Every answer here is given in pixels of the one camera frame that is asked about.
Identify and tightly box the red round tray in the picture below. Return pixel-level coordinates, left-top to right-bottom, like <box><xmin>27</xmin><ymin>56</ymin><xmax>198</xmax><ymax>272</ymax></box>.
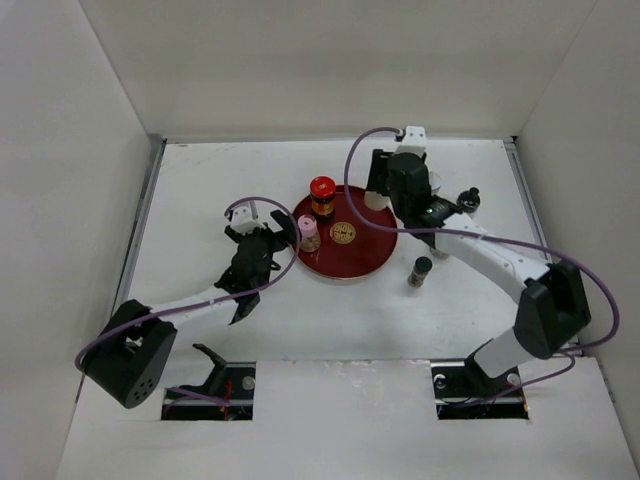
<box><xmin>298</xmin><ymin>185</ymin><xmax>398</xmax><ymax>280</ymax></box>

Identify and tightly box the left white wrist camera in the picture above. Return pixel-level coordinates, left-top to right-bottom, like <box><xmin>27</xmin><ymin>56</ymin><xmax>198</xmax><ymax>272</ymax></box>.
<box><xmin>225</xmin><ymin>201</ymin><xmax>260</xmax><ymax>235</ymax></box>

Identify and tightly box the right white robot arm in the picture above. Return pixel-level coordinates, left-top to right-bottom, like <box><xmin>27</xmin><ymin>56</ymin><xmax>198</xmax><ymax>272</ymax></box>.
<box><xmin>366</xmin><ymin>149</ymin><xmax>591</xmax><ymax>396</ymax></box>

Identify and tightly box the small dark bottle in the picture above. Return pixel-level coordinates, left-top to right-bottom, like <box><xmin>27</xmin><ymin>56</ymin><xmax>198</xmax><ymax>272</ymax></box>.
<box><xmin>407</xmin><ymin>256</ymin><xmax>433</xmax><ymax>288</ymax></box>

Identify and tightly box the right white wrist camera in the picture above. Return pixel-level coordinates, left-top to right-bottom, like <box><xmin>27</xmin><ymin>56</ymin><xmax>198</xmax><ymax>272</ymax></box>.
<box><xmin>395</xmin><ymin>126</ymin><xmax>427</xmax><ymax>157</ymax></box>

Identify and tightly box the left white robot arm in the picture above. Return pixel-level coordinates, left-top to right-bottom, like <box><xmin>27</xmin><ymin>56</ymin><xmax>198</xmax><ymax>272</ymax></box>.
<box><xmin>75</xmin><ymin>205</ymin><xmax>301</xmax><ymax>409</ymax></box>

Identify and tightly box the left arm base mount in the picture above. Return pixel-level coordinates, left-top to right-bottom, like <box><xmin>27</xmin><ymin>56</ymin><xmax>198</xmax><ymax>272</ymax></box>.
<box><xmin>160</xmin><ymin>344</ymin><xmax>257</xmax><ymax>422</ymax></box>

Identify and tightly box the black top grinder bottle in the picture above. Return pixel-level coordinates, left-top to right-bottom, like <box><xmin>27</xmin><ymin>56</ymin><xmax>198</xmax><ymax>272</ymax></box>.
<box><xmin>363</xmin><ymin>191</ymin><xmax>388</xmax><ymax>211</ymax></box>

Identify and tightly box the silver lid tall jar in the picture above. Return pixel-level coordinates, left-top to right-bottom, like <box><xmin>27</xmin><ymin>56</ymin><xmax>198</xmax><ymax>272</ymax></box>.
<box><xmin>429</xmin><ymin>171</ymin><xmax>442</xmax><ymax>195</ymax></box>

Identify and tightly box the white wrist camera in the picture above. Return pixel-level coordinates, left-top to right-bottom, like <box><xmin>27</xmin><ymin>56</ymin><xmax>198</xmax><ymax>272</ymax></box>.
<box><xmin>395</xmin><ymin>126</ymin><xmax>427</xmax><ymax>157</ymax></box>
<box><xmin>225</xmin><ymin>201</ymin><xmax>260</xmax><ymax>235</ymax></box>

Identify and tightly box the red lid chili sauce jar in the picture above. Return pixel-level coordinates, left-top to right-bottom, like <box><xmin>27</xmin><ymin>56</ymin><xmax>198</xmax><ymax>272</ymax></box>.
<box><xmin>309</xmin><ymin>176</ymin><xmax>336</xmax><ymax>220</ymax></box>

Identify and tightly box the pink lid spice shaker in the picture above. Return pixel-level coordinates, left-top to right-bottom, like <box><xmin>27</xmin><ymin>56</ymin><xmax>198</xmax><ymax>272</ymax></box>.
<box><xmin>297</xmin><ymin>214</ymin><xmax>321</xmax><ymax>253</ymax></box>

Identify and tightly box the black pump white bottle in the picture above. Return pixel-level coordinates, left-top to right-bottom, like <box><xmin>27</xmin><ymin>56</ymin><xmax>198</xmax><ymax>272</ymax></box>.
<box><xmin>456</xmin><ymin>187</ymin><xmax>481</xmax><ymax>215</ymax></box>

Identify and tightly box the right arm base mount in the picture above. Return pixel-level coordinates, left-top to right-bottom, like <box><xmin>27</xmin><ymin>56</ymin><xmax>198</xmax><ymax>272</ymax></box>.
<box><xmin>431</xmin><ymin>362</ymin><xmax>529</xmax><ymax>421</ymax></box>

